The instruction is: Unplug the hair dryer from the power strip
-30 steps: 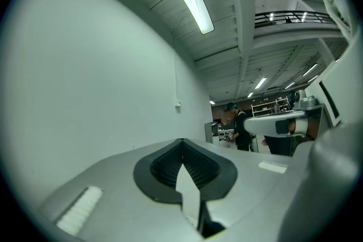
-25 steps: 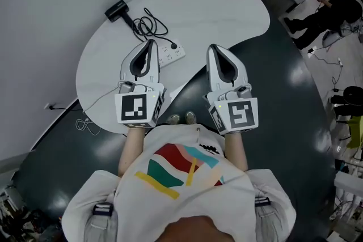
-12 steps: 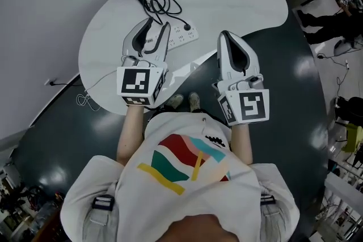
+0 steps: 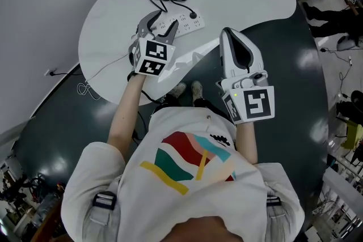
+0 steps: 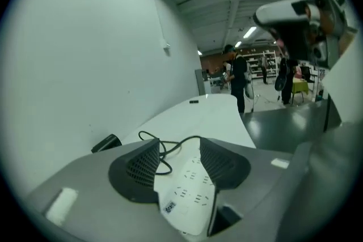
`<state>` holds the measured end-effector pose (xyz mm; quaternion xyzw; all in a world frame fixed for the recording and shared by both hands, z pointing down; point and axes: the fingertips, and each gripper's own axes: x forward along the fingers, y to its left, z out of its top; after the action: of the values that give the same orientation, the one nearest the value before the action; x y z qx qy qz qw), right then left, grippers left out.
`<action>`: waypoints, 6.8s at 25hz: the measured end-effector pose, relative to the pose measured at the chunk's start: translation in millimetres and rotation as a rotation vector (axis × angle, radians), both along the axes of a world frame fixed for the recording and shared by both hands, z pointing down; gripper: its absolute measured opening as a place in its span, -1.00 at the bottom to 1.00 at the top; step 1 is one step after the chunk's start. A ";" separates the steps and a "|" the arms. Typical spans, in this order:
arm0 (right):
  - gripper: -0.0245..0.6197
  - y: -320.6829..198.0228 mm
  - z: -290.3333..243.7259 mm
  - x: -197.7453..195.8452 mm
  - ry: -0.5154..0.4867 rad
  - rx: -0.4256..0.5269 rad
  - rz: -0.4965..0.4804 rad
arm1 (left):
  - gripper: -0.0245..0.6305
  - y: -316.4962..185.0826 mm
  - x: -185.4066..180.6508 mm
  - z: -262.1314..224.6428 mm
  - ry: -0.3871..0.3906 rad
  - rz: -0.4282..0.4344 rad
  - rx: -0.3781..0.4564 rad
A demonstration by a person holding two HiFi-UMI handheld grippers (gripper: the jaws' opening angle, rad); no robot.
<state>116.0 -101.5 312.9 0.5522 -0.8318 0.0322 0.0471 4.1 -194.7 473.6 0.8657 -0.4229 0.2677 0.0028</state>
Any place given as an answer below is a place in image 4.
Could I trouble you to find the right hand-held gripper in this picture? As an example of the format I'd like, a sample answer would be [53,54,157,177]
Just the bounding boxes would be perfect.
[215,27,276,125]

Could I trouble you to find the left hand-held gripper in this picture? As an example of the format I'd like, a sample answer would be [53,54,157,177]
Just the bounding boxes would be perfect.
[129,10,180,77]

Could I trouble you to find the white power strip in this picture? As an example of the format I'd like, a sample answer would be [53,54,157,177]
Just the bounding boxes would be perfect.
[149,7,206,38]

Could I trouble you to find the person's right forearm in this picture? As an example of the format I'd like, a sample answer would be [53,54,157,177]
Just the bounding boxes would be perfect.
[234,121,259,165]

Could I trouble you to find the person's left forearm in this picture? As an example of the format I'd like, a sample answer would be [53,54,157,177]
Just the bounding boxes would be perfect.
[107,73,149,163]

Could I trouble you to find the grey sneaker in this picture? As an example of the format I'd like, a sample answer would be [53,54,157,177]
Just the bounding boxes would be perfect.
[191,80,204,100]
[167,82,187,99]

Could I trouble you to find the person's black trousers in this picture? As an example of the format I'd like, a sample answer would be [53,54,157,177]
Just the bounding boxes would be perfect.
[154,92,228,120]

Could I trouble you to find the white bag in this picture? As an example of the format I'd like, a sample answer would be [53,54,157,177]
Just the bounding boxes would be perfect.
[337,35,359,52]

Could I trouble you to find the thin white cable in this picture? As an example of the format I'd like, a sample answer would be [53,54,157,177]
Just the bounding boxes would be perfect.
[77,52,131,100]

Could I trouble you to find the black floor cable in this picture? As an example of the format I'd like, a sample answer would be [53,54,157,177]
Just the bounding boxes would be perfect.
[319,46,352,100]

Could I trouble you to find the black wall cable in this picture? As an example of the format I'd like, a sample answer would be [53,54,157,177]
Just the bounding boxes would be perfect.
[52,63,83,77]

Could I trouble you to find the grey harness strap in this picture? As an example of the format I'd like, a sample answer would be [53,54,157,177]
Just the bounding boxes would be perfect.
[89,191,119,229]
[265,193,285,220]

